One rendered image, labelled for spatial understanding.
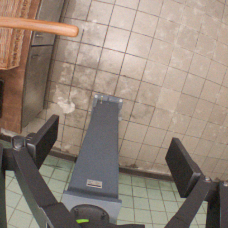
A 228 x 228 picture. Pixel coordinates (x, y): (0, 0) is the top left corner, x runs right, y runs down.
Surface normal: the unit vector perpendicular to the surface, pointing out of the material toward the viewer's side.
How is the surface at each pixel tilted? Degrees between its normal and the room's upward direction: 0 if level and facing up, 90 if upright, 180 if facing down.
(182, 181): 90
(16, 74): 0
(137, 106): 0
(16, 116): 0
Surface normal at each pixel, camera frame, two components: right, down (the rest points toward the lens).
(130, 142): -0.02, 0.35
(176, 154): -0.98, -0.19
